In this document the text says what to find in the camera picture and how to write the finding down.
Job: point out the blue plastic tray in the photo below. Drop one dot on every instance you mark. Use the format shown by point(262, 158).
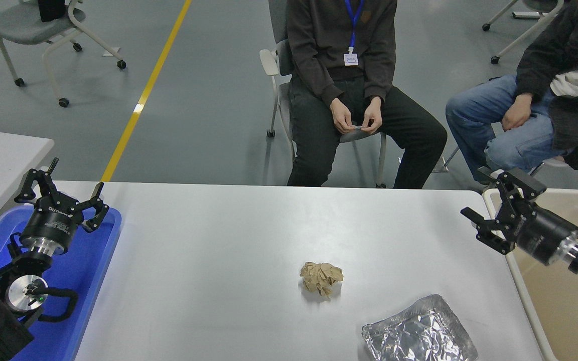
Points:
point(83, 271)

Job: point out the pale metal-legged chair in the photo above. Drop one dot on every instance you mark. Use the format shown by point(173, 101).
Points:
point(555, 163)

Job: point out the person's left hand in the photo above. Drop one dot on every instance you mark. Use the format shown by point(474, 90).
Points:
point(373, 116)

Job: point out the grey office chair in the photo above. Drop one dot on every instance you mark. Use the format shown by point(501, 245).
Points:
point(268, 60)

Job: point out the black bag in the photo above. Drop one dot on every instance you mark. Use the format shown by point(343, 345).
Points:
point(50, 10)

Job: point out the person's right hand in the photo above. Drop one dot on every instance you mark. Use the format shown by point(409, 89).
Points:
point(517, 113)
point(341, 115)

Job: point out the grey wheeled chair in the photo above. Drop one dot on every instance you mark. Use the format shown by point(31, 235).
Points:
point(540, 4)
point(23, 25)

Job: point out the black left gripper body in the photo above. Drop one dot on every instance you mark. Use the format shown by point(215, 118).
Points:
point(50, 223)

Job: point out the foil tray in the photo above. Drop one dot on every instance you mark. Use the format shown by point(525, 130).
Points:
point(419, 333)

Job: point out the crumpled tan paper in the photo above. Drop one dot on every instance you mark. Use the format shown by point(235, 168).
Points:
point(321, 280)

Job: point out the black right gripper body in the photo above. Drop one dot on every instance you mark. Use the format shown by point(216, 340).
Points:
point(545, 235)

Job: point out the large pale bin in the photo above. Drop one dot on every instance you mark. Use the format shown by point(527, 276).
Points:
point(555, 301)

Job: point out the person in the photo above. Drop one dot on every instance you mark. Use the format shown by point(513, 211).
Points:
point(319, 40)
point(570, 110)

